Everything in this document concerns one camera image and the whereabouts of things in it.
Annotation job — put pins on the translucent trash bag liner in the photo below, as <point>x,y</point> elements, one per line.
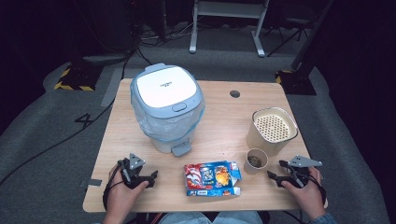
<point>165,126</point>

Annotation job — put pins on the beige container with perforated insert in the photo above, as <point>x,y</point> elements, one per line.
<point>258,140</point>

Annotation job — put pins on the person's legs in jeans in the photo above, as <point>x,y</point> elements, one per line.
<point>211,217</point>

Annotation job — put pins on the person's left hand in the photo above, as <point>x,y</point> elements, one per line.
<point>123,199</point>

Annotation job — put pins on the colourful flattened snack box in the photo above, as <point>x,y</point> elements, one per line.
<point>211,179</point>

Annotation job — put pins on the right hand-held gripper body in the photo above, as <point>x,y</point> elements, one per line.
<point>299,174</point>

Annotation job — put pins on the white metal desk frame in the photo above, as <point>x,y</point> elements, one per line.
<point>229,11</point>

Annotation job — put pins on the brown paper cup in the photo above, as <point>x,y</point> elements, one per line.
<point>249,168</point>

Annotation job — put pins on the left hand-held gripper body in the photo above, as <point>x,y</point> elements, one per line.
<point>132,174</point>

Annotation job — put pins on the white pedal trash can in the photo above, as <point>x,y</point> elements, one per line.
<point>166,87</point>

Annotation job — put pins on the grey floor tape strip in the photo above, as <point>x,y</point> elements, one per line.
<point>111,88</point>

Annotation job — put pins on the black post with striped base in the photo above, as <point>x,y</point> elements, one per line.
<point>299,79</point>

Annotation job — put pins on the black yellow striped floor base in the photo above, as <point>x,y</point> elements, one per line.
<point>77,77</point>

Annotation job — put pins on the black tripod stand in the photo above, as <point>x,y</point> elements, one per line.
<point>289,34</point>

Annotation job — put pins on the small grey tape piece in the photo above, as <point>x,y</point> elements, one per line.
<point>93,183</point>

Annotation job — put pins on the person's right hand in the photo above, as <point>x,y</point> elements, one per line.
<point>306,199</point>

